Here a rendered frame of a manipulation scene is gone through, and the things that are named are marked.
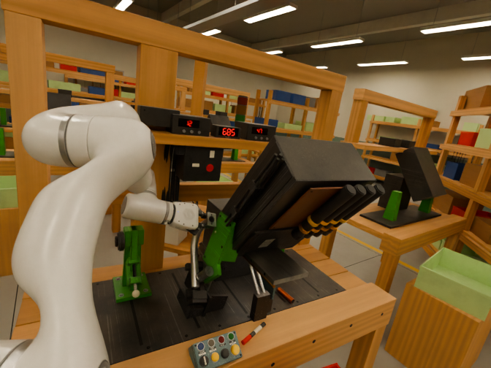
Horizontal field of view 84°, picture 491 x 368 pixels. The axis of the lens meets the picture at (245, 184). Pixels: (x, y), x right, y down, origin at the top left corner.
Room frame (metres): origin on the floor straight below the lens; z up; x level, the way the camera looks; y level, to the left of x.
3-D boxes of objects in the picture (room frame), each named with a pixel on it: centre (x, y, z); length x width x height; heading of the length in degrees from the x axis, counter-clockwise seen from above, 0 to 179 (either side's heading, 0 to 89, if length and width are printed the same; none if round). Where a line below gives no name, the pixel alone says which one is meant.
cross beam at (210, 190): (1.37, 0.21, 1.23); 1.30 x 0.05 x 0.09; 122
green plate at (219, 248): (0.96, 0.04, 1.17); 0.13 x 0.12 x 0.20; 122
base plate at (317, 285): (1.06, 0.01, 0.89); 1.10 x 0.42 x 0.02; 122
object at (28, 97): (1.31, 0.17, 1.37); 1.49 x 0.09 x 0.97; 122
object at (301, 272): (1.01, -0.11, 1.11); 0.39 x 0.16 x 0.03; 32
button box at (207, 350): (0.70, 0.02, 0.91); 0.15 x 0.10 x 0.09; 122
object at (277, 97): (6.96, -1.05, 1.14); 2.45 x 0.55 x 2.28; 127
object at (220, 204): (1.23, 0.00, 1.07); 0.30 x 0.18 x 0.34; 122
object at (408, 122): (8.58, -4.90, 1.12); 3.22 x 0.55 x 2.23; 37
